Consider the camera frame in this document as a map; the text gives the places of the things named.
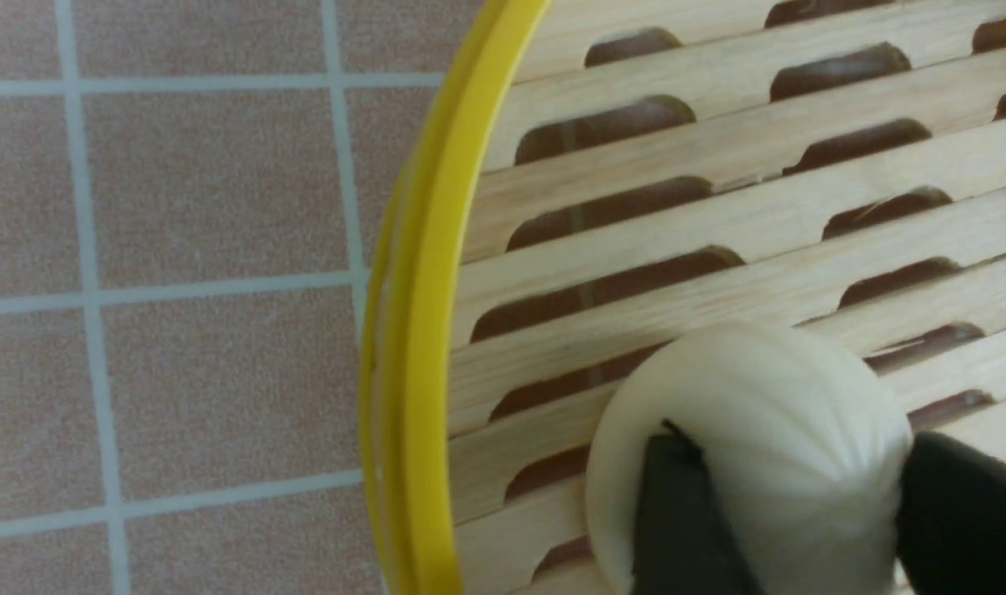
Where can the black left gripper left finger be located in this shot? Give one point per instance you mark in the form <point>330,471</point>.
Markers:
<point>682,541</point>

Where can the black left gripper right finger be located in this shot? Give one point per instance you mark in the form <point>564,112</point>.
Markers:
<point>951,526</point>

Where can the white bun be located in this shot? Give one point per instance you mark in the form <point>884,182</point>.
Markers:
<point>803,443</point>

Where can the bamboo steamer tray yellow rim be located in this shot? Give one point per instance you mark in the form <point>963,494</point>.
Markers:
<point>599,178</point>

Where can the pink checkered tablecloth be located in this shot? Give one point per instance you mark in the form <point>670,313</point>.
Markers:
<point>190,193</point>

